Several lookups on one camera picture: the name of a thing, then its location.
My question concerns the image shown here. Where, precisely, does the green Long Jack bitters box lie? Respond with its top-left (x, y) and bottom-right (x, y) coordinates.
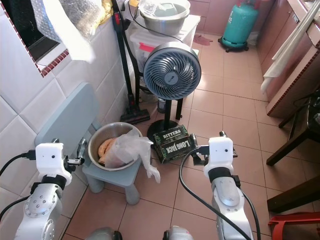
top-left (152, 125), bottom-right (196, 164)

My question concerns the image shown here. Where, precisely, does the yellow-brown food in bowl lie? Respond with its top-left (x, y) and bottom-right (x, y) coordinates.
top-left (98, 137), bottom-right (118, 166)

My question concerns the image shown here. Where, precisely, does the small blue-grey plastic chair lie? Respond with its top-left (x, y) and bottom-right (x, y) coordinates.
top-left (34, 82), bottom-right (144, 206)

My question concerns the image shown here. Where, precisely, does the metal bowl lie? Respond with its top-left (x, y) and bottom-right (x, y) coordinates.
top-left (87, 121), bottom-right (144, 172)

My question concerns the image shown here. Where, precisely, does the clear plastic bag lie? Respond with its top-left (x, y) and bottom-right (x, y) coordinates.
top-left (106, 129), bottom-right (161, 184)

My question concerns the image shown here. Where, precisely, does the small metal can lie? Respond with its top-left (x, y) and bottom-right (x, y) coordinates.
top-left (156, 96), bottom-right (168, 114)

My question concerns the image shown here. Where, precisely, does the dark wooden table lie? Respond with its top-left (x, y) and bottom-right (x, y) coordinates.
top-left (265, 89), bottom-right (320, 167)

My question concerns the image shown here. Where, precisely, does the grey standing fan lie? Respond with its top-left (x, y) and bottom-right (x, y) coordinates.
top-left (142, 41), bottom-right (203, 142)

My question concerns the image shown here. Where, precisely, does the grey left robot knee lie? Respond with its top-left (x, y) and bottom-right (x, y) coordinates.
top-left (85, 227), bottom-right (124, 240)

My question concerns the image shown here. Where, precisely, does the grey robot knee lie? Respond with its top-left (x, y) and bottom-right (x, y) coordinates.
top-left (85, 227), bottom-right (124, 240)
top-left (162, 226), bottom-right (197, 240)

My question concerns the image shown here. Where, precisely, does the grey right robot knee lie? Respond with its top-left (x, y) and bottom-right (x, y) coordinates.
top-left (162, 226), bottom-right (197, 240)

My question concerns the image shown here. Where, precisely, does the brown wooden cabinet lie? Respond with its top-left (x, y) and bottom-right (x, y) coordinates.
top-left (255, 0), bottom-right (320, 119)

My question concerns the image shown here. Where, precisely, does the black stick vacuum cleaner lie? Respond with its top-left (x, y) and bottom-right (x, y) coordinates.
top-left (112, 0), bottom-right (151, 125)

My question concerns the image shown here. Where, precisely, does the dark wooden bench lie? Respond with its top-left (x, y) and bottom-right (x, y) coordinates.
top-left (266, 175), bottom-right (320, 214)

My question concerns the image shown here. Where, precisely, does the teal gas cylinder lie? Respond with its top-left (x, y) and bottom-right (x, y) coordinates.
top-left (218, 0), bottom-right (260, 54)

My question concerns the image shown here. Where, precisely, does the white plastic storage box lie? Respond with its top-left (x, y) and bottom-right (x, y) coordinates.
top-left (127, 14), bottom-right (201, 71)

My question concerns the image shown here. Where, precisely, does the clear bubble wrap sheet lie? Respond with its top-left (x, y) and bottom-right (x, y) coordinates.
top-left (30, 0), bottom-right (114, 64)

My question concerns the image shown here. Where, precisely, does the red plastic stool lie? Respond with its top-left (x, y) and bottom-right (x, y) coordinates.
top-left (267, 212), bottom-right (320, 240)

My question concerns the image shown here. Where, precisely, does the large steel basin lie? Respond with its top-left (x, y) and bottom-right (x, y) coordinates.
top-left (137, 0), bottom-right (192, 37)

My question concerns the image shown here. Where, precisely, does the clear plastic container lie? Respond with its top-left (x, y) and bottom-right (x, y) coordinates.
top-left (139, 0), bottom-right (162, 16)

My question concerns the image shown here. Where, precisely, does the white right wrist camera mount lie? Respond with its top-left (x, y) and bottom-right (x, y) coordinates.
top-left (203, 136), bottom-right (237, 181)

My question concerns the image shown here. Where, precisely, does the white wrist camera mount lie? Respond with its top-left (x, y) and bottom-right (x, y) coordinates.
top-left (35, 142), bottom-right (74, 187)
top-left (203, 136), bottom-right (237, 181)

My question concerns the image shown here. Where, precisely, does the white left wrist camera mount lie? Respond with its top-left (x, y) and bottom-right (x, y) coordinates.
top-left (35, 142), bottom-right (74, 187)

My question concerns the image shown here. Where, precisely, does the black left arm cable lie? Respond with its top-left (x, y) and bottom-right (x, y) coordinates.
top-left (0, 196), bottom-right (34, 222)
top-left (0, 151), bottom-right (37, 176)

